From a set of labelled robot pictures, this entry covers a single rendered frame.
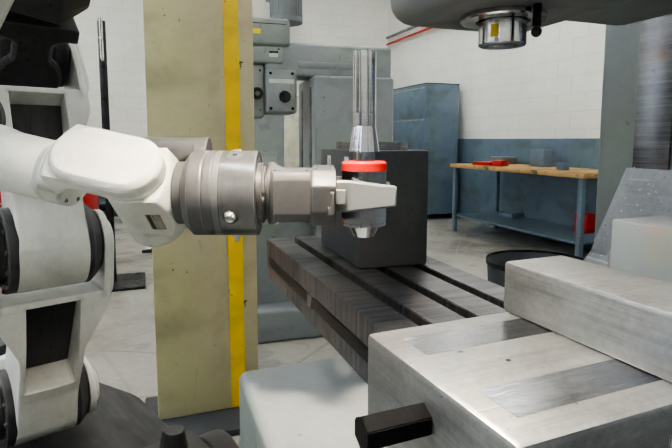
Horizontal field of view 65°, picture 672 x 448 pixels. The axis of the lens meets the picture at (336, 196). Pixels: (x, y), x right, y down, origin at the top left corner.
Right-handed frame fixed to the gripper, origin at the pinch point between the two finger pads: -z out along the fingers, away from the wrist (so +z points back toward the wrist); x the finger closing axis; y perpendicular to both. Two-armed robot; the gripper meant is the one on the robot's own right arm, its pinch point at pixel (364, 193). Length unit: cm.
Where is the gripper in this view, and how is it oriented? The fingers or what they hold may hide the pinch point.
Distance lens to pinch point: 55.2
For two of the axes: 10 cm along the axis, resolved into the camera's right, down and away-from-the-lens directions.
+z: -10.0, 0.0, -0.3
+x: -0.3, -1.1, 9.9
